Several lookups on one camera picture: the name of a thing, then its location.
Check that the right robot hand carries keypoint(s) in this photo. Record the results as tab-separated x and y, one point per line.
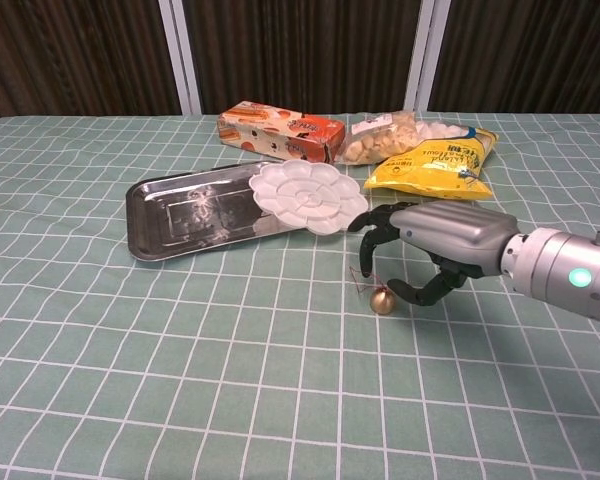
445	240

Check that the small golden bell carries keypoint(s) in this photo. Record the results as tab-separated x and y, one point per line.
382	301

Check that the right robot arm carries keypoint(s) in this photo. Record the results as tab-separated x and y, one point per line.
565	272

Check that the yellow snack bag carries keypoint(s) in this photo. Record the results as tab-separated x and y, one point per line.
440	167

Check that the clear bag of puffed snacks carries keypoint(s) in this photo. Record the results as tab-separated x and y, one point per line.
385	140

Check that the white flower-shaped paint palette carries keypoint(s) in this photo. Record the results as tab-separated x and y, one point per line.
307	196

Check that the orange biscuit box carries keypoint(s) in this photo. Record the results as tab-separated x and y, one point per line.
280	132

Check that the brown folding screen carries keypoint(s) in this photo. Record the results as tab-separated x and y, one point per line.
300	55

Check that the green checkered tablecloth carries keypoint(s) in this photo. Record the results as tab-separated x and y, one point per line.
230	350

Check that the silver metal tray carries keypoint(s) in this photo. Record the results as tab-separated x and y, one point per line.
190	215

